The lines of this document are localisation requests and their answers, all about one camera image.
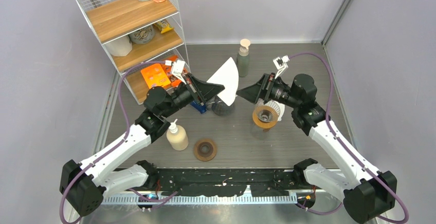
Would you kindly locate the round decorated tin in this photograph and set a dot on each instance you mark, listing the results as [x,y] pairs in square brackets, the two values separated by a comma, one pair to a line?
[143,35]

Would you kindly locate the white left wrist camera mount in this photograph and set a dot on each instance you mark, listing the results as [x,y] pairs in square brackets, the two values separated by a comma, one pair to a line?
[177,68]

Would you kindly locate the white wire wooden shelf rack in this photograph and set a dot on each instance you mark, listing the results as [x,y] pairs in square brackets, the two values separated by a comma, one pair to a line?
[110,20]

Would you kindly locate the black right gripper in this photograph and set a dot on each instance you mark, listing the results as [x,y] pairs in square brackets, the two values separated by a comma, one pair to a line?
[255,91]

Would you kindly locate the white coffee filter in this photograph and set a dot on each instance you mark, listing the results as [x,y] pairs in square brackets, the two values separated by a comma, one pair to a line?
[281,108]
[228,76]

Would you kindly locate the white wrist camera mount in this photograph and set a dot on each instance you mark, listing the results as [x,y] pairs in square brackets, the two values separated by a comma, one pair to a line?
[177,68]
[281,65]

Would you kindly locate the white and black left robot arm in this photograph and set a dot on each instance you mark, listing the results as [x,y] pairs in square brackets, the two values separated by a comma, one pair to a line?
[85,184]

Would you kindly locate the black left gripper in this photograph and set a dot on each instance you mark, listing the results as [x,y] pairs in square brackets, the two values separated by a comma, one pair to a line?
[203,91]

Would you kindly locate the orange photo booklet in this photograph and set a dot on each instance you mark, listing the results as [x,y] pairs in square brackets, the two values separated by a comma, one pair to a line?
[167,67]

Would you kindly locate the clear glass dripper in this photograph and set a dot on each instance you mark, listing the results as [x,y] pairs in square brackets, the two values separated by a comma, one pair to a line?
[268,112]

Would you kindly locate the cream pump bottle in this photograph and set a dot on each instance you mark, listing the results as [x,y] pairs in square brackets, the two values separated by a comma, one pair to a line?
[177,136]

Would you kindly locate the blue plastic dripper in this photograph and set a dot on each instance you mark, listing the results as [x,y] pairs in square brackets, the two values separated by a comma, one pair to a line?
[199,107]

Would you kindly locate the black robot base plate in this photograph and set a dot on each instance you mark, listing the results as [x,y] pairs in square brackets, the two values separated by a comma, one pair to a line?
[224,182]

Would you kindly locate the clear glass carafe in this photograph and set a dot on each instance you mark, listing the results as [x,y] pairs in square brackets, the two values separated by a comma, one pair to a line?
[259,133]

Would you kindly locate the orange box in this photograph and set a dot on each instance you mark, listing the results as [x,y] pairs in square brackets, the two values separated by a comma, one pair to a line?
[155,75]

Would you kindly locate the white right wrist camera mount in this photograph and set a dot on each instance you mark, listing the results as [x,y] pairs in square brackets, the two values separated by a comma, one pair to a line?
[281,65]

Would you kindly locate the yellow snack packet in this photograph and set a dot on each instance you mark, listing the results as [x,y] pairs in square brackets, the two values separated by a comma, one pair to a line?
[163,26]

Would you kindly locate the grey glass pitcher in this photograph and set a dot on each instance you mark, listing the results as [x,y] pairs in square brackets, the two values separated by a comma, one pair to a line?
[220,108]

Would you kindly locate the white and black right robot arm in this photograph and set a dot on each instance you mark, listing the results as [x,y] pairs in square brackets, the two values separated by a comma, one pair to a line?
[363,189]

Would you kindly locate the green pump bottle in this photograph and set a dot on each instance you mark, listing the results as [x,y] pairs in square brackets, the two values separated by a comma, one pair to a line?
[243,57]

